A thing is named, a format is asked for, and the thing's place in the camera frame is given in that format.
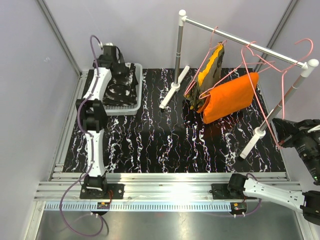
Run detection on aluminium rail frame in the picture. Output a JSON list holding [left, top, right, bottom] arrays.
[[34, 172, 304, 212]]

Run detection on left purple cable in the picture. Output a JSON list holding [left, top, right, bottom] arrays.
[[59, 34, 111, 237]]

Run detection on black marble pattern mat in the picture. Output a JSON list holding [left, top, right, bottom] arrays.
[[63, 67, 287, 174]]

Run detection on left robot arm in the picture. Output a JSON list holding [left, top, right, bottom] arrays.
[[76, 43, 126, 199]]

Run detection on silver clothes rack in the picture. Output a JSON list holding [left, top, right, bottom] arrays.
[[159, 9, 320, 161]]

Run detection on pink hanger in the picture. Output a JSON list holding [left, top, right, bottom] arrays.
[[184, 26, 227, 97], [262, 38, 315, 150], [199, 41, 276, 100]]

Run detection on black white patterned trousers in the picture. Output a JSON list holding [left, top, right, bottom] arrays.
[[103, 63, 139, 106]]

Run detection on camouflage orange trousers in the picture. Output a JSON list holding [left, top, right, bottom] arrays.
[[184, 41, 225, 112]]

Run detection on white plastic laundry basket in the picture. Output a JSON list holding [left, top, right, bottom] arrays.
[[102, 62, 143, 116]]

